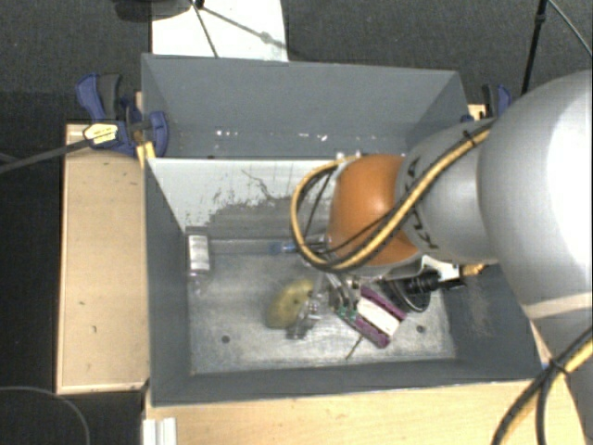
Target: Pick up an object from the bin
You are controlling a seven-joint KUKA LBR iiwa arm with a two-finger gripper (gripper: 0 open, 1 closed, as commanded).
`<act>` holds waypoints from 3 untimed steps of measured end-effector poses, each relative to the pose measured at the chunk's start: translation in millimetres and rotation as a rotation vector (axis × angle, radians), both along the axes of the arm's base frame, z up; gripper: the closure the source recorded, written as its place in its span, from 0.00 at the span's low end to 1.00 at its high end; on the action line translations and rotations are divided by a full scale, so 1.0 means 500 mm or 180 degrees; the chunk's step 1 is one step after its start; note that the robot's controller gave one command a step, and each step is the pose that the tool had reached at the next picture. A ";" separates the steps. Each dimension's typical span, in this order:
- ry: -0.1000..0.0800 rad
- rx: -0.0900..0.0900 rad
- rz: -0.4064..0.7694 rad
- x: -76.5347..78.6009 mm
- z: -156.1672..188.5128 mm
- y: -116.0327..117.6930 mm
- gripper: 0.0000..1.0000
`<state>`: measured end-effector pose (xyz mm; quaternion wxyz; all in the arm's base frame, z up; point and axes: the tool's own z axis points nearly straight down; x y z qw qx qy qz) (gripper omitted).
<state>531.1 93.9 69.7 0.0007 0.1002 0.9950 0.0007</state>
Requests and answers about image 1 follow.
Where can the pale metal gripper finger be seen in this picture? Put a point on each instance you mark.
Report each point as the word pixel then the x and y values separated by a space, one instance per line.
pixel 300 329
pixel 313 301

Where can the yellow-green sponge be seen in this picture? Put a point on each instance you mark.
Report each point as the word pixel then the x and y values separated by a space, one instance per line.
pixel 286 306

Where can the thin olive stick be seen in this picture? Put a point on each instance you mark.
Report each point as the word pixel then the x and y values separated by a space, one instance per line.
pixel 356 348

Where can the black round disc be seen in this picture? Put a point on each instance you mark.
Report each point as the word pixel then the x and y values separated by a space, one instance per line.
pixel 402 300

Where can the clear plastic bottle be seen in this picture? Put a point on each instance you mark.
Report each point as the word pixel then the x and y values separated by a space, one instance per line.
pixel 198 252

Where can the grey metal bin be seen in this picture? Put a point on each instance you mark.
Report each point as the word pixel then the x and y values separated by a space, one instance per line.
pixel 241 109

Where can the pale wood flat board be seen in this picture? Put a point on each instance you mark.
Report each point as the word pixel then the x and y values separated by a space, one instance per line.
pixel 104 258

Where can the black cylinder on white bracket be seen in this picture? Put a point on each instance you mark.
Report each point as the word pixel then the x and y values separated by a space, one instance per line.
pixel 424 283

